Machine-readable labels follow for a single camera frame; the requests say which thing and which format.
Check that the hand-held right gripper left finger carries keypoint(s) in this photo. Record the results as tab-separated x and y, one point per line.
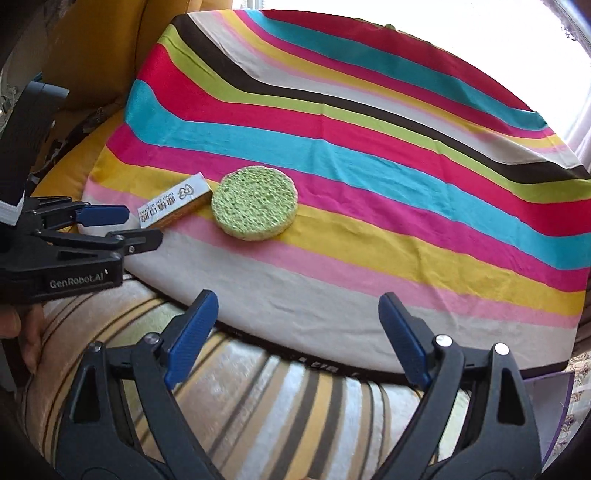
191	341

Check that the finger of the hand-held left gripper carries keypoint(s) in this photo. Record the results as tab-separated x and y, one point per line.
134	242
104	215

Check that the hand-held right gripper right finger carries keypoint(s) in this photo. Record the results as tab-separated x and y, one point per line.
406	341

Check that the purple cardboard box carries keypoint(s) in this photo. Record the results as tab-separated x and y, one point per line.
549	415

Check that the person's left hand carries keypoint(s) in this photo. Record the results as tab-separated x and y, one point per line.
34	332

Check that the white box orange stripe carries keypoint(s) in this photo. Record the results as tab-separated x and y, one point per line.
178	198

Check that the beige striped blanket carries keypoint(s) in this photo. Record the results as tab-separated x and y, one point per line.
254	415

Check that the green round sponge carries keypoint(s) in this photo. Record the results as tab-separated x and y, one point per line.
254	203

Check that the rainbow striped cloth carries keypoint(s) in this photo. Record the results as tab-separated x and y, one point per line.
369	184

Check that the yellow cushion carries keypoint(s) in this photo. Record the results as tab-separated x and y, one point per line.
101	50

